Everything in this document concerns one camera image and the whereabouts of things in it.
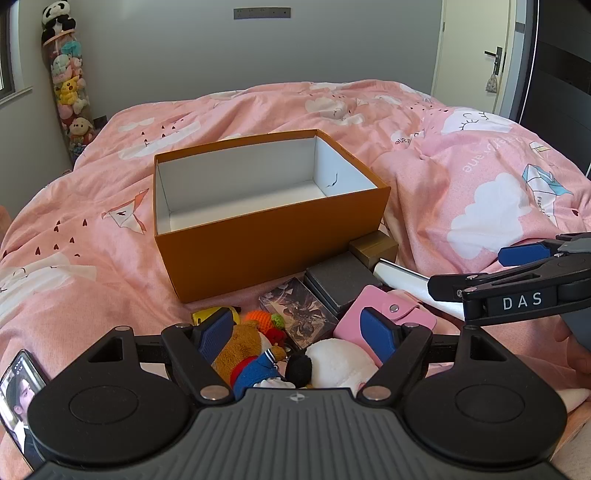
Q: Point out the panda plush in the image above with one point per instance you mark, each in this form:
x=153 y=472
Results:
x=57 y=16

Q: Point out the white door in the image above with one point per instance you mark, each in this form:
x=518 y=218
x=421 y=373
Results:
x=466 y=46

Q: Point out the orange crochet toy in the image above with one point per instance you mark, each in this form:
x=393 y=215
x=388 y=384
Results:
x=258 y=318

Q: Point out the orange cardboard box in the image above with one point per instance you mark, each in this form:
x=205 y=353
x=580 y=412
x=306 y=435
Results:
x=258 y=249

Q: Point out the small black box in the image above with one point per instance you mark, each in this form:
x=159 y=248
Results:
x=99 y=121

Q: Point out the pink snap wallet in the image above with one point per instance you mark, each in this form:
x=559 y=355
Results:
x=415 y=314

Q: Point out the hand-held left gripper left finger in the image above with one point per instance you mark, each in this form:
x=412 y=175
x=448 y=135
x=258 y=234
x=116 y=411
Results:
x=214 y=330

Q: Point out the smartphone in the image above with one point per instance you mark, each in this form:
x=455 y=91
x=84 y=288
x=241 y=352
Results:
x=18 y=397

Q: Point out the printed card box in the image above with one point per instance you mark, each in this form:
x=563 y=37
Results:
x=300 y=309

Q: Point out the window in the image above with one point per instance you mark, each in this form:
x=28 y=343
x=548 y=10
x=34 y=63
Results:
x=4 y=55

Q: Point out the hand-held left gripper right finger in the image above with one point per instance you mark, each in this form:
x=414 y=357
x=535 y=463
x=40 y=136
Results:
x=378 y=334

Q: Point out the grey wall socket strip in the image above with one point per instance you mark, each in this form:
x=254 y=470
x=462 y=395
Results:
x=262 y=13

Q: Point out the clear tube of plush toys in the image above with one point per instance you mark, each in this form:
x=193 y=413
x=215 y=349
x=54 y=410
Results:
x=69 y=92

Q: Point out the yellow tape roll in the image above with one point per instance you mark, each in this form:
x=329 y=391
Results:
x=203 y=316

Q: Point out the dark wardrobe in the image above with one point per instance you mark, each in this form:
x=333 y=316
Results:
x=563 y=83

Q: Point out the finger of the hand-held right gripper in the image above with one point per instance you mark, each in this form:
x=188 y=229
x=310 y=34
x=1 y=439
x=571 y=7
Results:
x=521 y=254
x=461 y=285

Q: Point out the person's right hand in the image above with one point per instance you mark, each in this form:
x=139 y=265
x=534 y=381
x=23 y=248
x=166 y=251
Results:
x=570 y=357

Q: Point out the white plush toy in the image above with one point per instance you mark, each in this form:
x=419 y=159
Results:
x=337 y=364

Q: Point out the pink printed blanket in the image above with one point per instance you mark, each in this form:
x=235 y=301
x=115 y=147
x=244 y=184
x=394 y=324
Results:
x=92 y=184

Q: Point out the dark grey box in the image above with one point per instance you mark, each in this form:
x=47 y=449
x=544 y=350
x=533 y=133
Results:
x=341 y=281

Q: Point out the small gold box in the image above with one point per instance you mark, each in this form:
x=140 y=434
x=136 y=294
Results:
x=376 y=247

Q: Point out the small hanging pouch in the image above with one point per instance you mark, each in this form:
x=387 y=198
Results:
x=492 y=84

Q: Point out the brown plush bear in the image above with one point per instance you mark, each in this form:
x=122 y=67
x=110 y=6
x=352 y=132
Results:
x=240 y=344

